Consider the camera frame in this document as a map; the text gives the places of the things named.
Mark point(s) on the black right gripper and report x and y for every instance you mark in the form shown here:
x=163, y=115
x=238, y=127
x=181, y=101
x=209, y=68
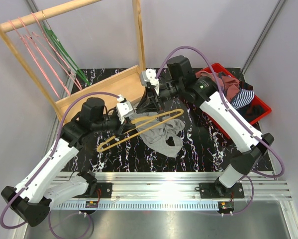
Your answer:
x=148, y=105

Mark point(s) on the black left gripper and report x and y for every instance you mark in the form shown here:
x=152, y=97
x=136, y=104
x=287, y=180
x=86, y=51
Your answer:
x=126, y=127

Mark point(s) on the grey tank top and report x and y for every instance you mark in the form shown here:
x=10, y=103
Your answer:
x=164, y=138

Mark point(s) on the salmon pink tank top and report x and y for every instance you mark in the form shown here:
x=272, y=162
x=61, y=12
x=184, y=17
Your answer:
x=229, y=85

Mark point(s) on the blue striped tank top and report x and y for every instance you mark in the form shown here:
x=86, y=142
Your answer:
x=243, y=98

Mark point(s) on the navy maroon tank top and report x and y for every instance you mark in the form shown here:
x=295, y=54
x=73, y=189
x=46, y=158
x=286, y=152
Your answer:
x=251, y=111

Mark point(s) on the green hanger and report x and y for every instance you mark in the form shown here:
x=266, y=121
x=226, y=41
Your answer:
x=64, y=55

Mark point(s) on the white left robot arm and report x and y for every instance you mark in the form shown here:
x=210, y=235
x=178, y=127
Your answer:
x=32, y=199

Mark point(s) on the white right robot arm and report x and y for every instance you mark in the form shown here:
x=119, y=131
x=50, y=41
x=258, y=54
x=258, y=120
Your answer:
x=204, y=92

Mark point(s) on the red plastic bin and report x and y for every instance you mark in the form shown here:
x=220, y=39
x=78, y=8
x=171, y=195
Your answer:
x=236, y=73

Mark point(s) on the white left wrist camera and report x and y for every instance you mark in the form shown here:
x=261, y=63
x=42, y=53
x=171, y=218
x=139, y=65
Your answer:
x=124, y=108

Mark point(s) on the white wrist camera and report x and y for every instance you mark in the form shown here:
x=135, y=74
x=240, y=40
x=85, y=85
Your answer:
x=124, y=108
x=148, y=79

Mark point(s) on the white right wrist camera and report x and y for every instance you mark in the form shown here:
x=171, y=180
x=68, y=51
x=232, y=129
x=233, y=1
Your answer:
x=148, y=79

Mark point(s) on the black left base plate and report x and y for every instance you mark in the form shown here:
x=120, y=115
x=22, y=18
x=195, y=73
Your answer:
x=102, y=189

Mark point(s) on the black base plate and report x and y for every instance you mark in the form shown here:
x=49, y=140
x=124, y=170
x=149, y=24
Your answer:
x=102, y=189
x=208, y=191

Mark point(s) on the aluminium mounting rail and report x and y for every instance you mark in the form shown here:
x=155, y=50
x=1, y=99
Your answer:
x=169, y=206

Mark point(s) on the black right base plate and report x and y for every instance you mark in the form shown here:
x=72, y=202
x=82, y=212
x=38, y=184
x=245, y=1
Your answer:
x=208, y=191

